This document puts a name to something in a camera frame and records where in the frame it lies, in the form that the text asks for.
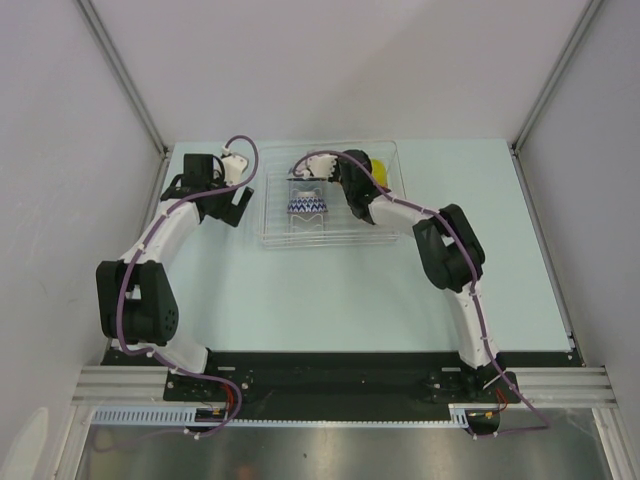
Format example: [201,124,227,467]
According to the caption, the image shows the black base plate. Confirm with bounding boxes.
[99,350,586,422]

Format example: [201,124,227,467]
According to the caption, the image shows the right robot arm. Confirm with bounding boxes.
[330,150,502,401]

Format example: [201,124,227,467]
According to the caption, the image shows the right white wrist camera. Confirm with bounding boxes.
[300,154,337,181]

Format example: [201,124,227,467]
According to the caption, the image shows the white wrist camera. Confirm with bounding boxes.
[300,154,337,181]
[220,146,249,187]

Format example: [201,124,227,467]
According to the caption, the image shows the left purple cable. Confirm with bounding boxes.
[92,134,260,454]

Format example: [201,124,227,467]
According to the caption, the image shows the clear plastic dish rack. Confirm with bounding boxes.
[258,140,405,249]

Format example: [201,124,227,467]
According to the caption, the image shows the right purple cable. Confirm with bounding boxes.
[290,150,551,441]

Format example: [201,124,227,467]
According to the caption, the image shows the white slotted cable duct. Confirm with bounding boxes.
[91,406,469,430]

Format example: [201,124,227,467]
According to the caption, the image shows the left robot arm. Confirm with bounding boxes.
[96,148,253,400]

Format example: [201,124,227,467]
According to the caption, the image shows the blue floral white bowl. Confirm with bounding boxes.
[286,171,307,181]

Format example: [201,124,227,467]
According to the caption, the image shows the orange blue patterned bowl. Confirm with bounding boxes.
[287,196,328,215]

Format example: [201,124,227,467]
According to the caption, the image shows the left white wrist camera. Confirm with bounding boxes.
[220,146,249,187]

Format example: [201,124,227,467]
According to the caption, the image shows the yellow-green plastic bowl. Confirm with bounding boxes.
[371,159,388,190]

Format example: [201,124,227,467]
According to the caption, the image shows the purple cable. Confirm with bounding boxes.
[290,150,551,441]
[92,134,260,454]

